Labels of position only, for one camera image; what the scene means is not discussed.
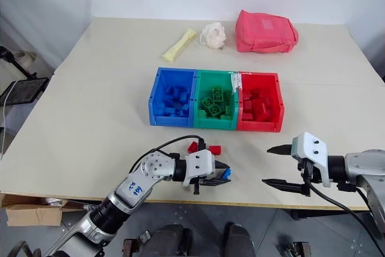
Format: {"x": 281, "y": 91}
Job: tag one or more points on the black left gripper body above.
{"x": 217, "y": 174}

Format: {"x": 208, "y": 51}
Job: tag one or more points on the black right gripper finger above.
{"x": 279, "y": 150}
{"x": 282, "y": 184}

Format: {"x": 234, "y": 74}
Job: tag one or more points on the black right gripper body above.
{"x": 307, "y": 175}

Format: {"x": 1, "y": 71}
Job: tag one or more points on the small blue toy block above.
{"x": 227, "y": 173}

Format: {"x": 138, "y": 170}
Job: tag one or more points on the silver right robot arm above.
{"x": 365, "y": 169}

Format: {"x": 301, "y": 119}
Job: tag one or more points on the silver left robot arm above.
{"x": 120, "y": 200}

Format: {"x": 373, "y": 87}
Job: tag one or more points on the small red toy block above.
{"x": 193, "y": 147}
{"x": 215, "y": 150}

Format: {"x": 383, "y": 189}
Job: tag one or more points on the large red toy block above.
{"x": 264, "y": 109}

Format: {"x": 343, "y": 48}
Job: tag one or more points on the red plastic bin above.
{"x": 260, "y": 103}

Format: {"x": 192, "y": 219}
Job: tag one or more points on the green stepped toy block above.
{"x": 202, "y": 114}

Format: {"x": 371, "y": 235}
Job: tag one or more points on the green square toy block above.
{"x": 215, "y": 110}
{"x": 218, "y": 94}
{"x": 207, "y": 102}

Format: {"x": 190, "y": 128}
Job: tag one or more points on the green long toy block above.
{"x": 228, "y": 103}

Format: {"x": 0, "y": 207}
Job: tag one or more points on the dark rounded shape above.
{"x": 168, "y": 240}
{"x": 239, "y": 240}

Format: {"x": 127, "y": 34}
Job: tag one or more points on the green plastic bin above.
{"x": 215, "y": 102}

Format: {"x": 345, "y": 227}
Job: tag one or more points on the blue plastic bin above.
{"x": 171, "y": 97}

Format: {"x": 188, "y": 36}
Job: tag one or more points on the pink fabric pouch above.
{"x": 264, "y": 31}

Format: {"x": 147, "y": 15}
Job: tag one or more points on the pale yellow rolled pouch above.
{"x": 179, "y": 46}

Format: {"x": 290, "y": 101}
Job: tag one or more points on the crumpled white cloth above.
{"x": 214, "y": 35}

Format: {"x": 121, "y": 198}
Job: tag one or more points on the brown cardboard box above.
{"x": 33, "y": 213}

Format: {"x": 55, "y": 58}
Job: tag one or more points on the black stand with tray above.
{"x": 25, "y": 88}

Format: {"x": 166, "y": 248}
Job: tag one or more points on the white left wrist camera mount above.
{"x": 201, "y": 163}

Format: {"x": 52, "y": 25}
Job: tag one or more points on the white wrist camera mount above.
{"x": 201, "y": 163}
{"x": 314, "y": 154}

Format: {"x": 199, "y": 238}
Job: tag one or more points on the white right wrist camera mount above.
{"x": 314, "y": 154}

